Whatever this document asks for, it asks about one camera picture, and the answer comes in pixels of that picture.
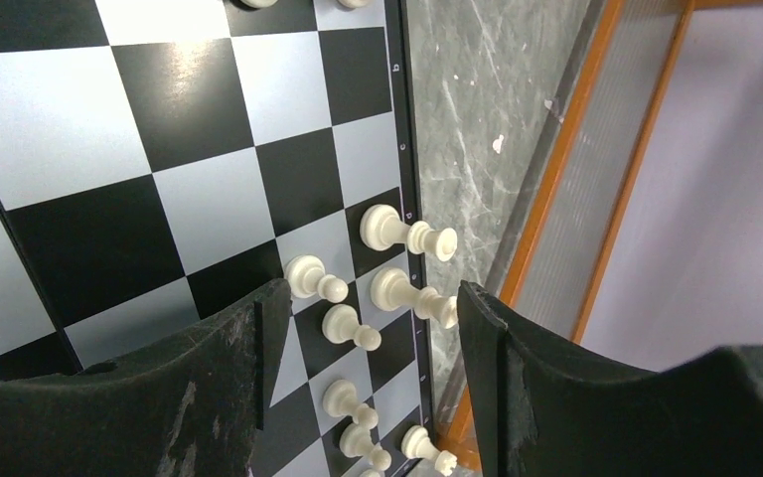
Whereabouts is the white chess rook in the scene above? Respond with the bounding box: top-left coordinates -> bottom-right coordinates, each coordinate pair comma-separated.
400,425 -> 458,476

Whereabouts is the white pawn mid board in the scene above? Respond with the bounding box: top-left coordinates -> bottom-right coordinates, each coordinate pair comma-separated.
285,254 -> 349,303

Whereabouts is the white pawn file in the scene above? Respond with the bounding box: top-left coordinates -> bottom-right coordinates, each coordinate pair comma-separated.
241,0 -> 278,9

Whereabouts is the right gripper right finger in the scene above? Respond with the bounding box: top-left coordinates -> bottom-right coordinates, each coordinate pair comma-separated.
458,281 -> 763,476

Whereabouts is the white chess pawn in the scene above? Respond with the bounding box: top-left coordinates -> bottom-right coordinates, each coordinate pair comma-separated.
339,423 -> 392,471

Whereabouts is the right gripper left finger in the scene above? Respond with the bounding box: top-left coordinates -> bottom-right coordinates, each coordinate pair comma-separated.
0,278 -> 291,476

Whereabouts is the white king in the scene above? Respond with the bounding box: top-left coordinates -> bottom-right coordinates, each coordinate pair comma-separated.
370,267 -> 459,329

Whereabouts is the black white chess board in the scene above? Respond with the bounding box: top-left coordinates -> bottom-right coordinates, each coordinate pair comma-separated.
0,1 -> 434,476

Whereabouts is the wooden three-tier rack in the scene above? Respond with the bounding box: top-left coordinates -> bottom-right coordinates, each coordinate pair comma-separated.
437,0 -> 763,474

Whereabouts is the white piece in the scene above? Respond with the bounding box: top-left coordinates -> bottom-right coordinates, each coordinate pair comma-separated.
322,304 -> 382,351

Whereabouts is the white queen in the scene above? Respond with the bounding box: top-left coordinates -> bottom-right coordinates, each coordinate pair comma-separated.
360,204 -> 458,262

